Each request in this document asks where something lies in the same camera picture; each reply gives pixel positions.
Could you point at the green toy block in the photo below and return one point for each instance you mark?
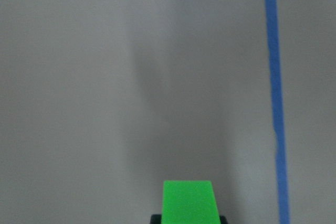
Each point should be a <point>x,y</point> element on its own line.
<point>189,201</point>

